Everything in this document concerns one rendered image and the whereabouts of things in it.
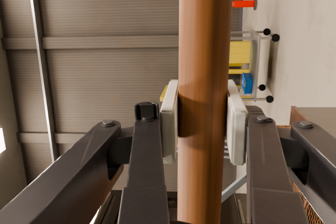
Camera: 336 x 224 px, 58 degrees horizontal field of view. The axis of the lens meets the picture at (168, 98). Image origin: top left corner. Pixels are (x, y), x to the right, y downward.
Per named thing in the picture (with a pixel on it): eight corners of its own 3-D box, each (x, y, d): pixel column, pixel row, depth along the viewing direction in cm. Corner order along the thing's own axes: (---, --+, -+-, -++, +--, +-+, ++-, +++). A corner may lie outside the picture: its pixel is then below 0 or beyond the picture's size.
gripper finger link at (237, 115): (233, 111, 15) (248, 111, 15) (223, 79, 22) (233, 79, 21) (231, 166, 16) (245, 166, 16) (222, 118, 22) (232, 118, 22)
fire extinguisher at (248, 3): (257, 10, 574) (228, 10, 578) (254, 10, 595) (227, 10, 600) (257, -3, 567) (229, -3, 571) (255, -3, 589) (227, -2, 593)
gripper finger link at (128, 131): (157, 168, 14) (95, 167, 14) (166, 127, 19) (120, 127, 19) (156, 139, 14) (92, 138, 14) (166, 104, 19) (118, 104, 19)
